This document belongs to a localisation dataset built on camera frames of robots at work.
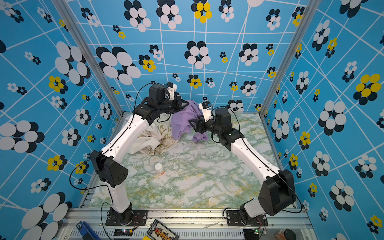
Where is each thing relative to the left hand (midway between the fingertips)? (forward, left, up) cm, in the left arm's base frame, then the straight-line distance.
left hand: (189, 101), depth 75 cm
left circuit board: (-52, +32, -39) cm, 73 cm away
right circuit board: (-52, -30, -37) cm, 71 cm away
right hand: (-6, -3, -7) cm, 9 cm away
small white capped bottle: (-22, +18, -30) cm, 42 cm away
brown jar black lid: (-53, -41, -27) cm, 72 cm away
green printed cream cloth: (+4, +18, -28) cm, 34 cm away
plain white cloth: (-6, +24, -27) cm, 37 cm away
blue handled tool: (-52, +46, -33) cm, 77 cm away
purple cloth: (-8, +5, -11) cm, 15 cm away
